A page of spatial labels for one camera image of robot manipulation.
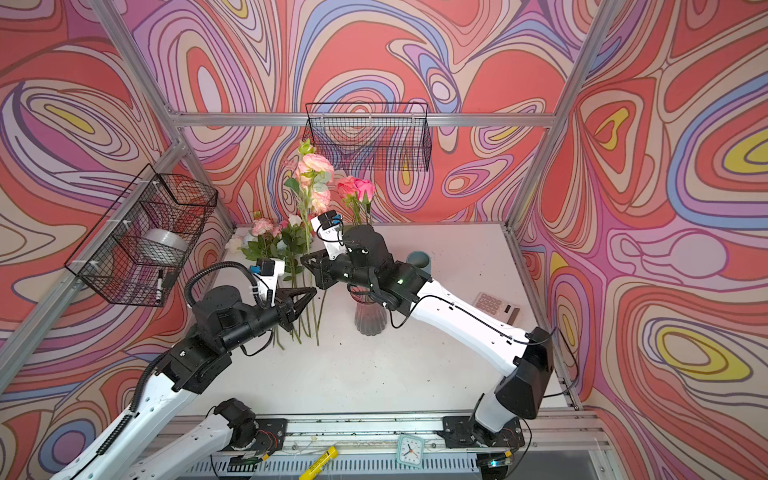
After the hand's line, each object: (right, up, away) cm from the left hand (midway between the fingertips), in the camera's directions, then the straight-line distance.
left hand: (317, 293), depth 64 cm
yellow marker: (0, -40, +5) cm, 40 cm away
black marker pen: (-41, +1, +8) cm, 41 cm away
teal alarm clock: (+21, -38, +5) cm, 44 cm away
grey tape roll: (-40, +12, +9) cm, 43 cm away
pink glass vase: (+10, -11, +29) cm, 33 cm away
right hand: (-3, +5, 0) cm, 6 cm away
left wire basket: (-44, +10, +6) cm, 46 cm away
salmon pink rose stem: (-19, +11, +43) cm, 49 cm away
